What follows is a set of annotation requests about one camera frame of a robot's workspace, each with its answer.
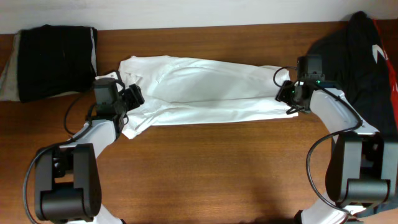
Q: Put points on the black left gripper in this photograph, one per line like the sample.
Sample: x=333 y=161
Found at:
x=132 y=91

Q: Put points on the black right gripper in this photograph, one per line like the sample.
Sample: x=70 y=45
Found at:
x=283 y=94

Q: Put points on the white t-shirt with robot print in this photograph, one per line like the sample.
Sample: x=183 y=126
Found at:
x=180 y=91

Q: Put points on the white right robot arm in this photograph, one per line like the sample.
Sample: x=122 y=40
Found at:
x=362 y=172

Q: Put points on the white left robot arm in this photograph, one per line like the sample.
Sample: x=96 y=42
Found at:
x=67 y=185

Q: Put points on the folded black clothes stack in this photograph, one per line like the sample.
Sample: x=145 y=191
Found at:
x=50 y=61

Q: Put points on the black garment pile on right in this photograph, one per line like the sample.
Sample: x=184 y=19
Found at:
x=355 y=57

